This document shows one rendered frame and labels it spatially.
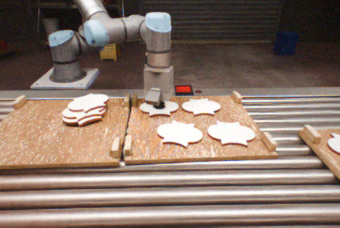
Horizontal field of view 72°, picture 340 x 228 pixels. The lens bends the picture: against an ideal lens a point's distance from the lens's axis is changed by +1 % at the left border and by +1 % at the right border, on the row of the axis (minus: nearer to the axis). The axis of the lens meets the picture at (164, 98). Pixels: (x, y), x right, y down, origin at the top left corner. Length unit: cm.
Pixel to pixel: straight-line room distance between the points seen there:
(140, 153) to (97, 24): 38
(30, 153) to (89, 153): 16
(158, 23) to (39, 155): 48
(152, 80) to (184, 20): 472
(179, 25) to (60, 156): 494
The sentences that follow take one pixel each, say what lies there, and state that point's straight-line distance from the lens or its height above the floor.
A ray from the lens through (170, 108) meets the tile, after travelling 80.
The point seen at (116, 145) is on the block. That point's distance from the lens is 63.
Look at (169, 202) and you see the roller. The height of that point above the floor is 91.
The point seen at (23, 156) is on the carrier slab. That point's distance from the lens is 73.
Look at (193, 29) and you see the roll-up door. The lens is 548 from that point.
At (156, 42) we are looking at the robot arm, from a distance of 70.
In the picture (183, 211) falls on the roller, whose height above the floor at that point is 92.
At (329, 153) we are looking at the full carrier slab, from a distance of 77.
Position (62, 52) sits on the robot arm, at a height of 103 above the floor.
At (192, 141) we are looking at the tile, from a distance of 66.
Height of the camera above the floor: 135
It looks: 27 degrees down
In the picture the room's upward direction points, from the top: straight up
